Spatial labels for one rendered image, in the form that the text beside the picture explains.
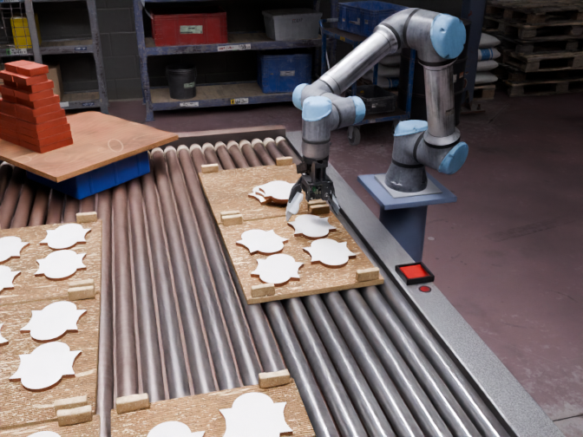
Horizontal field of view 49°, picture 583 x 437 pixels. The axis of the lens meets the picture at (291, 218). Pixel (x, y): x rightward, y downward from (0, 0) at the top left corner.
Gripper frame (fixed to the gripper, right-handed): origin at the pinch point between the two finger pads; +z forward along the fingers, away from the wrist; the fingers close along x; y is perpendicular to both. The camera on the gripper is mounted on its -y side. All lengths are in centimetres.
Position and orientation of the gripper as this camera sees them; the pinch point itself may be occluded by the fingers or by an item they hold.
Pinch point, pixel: (311, 217)
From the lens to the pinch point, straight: 181.6
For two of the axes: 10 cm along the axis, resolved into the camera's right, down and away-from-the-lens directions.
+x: 9.6, -1.2, 2.4
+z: -0.1, 8.9, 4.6
